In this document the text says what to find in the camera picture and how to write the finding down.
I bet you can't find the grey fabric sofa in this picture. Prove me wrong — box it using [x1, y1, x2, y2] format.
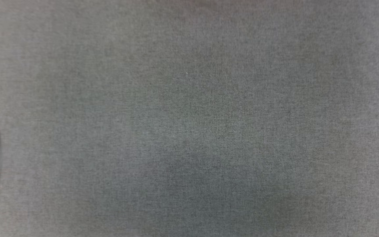
[0, 0, 379, 237]

